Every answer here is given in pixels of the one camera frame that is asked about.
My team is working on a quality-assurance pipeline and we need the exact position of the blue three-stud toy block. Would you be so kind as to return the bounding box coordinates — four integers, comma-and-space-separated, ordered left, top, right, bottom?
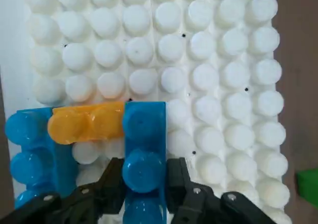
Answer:
4, 107, 80, 210
122, 101, 167, 224

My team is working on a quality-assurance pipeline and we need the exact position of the green two-stud toy block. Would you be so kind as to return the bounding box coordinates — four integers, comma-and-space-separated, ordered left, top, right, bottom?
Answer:
295, 169, 318, 202

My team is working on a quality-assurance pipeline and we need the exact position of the white studded baseplate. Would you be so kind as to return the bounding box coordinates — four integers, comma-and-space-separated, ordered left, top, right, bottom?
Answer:
0, 0, 293, 224

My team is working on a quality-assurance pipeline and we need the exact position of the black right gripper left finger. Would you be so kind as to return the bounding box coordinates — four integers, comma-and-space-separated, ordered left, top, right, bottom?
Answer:
0, 157, 127, 224

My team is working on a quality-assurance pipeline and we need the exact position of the yellow two-stud toy block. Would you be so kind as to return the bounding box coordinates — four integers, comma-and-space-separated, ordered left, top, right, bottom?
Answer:
47, 102, 126, 145

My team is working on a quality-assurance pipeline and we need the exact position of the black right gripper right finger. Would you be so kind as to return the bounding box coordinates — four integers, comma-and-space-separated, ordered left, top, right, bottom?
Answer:
165, 156, 277, 224

